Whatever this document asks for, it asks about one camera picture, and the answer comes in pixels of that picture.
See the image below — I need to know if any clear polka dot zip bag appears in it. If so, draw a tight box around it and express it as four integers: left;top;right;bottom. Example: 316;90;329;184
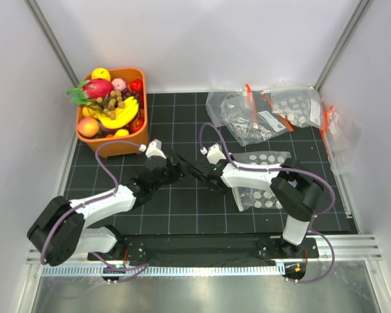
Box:
231;151;291;212

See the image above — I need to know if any yellow banana bunch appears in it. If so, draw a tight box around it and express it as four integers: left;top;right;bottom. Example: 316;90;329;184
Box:
97;97;139;130

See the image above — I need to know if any orange red peach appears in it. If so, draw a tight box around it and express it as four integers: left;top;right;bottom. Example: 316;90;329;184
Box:
76;117;100;138

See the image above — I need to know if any brown longan cluster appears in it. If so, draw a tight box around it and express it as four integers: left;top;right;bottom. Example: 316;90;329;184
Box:
95;90;126;119

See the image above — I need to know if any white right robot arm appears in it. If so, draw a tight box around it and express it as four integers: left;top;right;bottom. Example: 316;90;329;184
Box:
182;158;336;258

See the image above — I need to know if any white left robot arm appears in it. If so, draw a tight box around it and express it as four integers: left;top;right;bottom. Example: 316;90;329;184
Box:
27;151;192;266

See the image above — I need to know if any crumpled clear zip bag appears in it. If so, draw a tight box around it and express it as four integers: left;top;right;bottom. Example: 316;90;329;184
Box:
206;85;293;146

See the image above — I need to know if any dotted zip bag rear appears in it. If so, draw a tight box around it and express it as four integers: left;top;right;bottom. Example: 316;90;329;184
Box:
270;86;325;130

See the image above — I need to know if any orange plastic fruit basket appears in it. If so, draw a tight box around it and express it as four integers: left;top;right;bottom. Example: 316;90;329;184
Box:
76;67;149;158

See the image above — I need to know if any yellow lemon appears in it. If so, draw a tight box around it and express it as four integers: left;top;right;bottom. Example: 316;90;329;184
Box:
114;128;130;137

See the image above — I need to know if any purple grape bunch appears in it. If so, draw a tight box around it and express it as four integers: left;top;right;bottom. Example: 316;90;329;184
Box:
121;88;140;102

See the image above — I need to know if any red bell pepper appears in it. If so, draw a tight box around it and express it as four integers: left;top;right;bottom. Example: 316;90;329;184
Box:
129;78;143;94

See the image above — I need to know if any yellow orange fruit left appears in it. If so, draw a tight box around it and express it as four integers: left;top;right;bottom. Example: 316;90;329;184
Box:
81;102;100;119

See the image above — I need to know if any yellow orange fruit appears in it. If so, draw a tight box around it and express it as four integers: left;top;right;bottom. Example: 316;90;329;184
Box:
91;68;111;82
81;102;100;119

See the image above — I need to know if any pink peach toy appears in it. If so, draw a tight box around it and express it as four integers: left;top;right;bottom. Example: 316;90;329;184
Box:
111;78;128;91

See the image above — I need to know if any pink dragon fruit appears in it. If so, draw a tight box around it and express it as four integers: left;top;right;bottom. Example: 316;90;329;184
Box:
66;78;114;105

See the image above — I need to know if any yellow orange top fruit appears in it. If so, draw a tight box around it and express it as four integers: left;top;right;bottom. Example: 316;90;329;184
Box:
91;68;111;82

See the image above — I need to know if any clear bags stack right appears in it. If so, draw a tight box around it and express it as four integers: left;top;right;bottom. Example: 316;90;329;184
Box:
321;100;362;175

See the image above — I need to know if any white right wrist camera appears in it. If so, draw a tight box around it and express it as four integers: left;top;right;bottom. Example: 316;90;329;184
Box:
207;143;227;164

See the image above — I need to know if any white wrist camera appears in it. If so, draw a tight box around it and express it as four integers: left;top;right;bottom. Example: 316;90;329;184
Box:
207;143;227;164
145;139;166;159

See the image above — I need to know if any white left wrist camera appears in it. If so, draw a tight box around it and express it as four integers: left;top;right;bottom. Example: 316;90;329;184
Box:
145;139;166;159

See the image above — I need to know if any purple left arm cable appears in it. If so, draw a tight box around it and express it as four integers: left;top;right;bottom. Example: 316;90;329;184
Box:
39;142;151;284

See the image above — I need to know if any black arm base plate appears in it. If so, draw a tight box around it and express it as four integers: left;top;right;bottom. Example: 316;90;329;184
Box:
102;233;319;264

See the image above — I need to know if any slotted cable duct rail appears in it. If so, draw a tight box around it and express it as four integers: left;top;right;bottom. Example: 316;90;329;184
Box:
41;263;285;277

